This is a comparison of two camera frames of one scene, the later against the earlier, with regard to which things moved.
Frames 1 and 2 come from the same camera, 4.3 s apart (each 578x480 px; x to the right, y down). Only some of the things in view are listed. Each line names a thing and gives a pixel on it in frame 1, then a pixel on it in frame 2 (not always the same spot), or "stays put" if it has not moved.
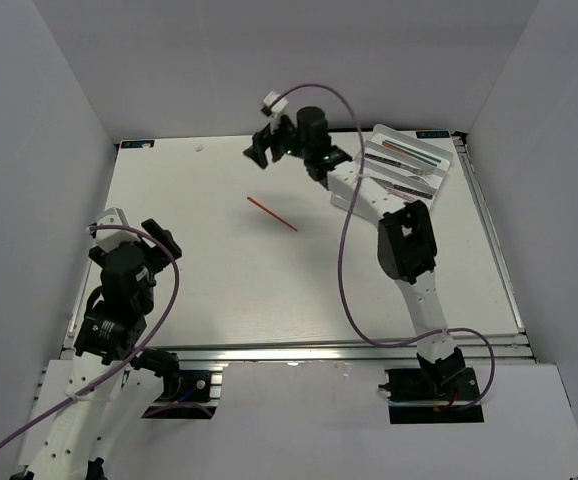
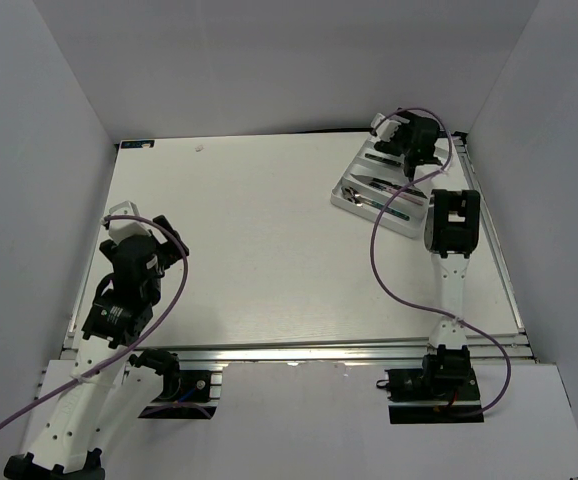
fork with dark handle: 397,163 stays put
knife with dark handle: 404,189 stays put
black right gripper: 267,139 -> 390,147
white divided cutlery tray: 407,167 stays put
